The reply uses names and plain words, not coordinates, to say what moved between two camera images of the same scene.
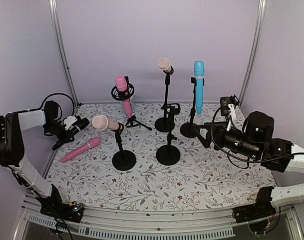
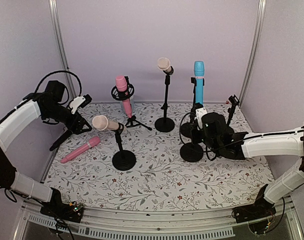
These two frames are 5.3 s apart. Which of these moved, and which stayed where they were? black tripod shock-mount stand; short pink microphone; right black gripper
Moved: right black gripper
Stayed: short pink microphone; black tripod shock-mount stand
